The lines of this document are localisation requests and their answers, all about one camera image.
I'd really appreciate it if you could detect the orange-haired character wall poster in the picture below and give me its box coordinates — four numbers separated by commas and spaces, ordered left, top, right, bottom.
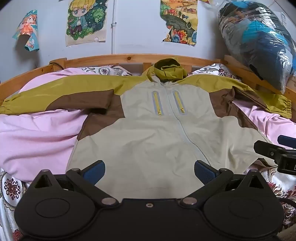
12, 10, 39, 52

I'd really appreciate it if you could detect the black cable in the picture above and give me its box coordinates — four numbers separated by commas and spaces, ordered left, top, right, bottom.
49, 60, 64, 70

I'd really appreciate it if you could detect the pink blanket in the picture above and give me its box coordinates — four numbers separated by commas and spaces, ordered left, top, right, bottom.
0, 67, 296, 184

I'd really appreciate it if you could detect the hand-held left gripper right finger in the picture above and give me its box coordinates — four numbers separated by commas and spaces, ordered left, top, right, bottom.
180, 160, 269, 208

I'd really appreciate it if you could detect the colourful landscape wall poster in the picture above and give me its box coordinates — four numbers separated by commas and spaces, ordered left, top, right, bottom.
160, 0, 199, 46

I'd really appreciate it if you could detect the clear plastic bag of clothes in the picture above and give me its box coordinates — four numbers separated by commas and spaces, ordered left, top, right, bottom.
217, 0, 296, 94

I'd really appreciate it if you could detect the white floral patterned quilt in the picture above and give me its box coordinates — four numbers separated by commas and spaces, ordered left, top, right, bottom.
0, 63, 296, 241

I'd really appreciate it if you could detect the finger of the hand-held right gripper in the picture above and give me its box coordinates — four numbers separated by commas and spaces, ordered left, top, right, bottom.
277, 135, 296, 147
254, 140, 286, 161

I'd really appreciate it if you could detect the beige olive brown hooded jacket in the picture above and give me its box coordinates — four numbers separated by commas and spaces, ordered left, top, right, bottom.
0, 58, 293, 200

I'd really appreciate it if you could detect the white wall pipe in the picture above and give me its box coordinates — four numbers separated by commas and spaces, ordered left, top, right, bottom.
112, 0, 117, 55

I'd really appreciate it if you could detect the blond character wall poster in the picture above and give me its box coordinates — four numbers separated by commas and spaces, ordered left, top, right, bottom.
65, 0, 109, 47

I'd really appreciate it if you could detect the wooden bed frame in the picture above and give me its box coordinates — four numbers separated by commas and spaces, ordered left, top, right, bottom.
0, 54, 296, 102

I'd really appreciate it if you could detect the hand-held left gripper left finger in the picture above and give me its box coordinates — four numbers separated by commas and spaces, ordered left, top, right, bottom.
30, 160, 119, 208

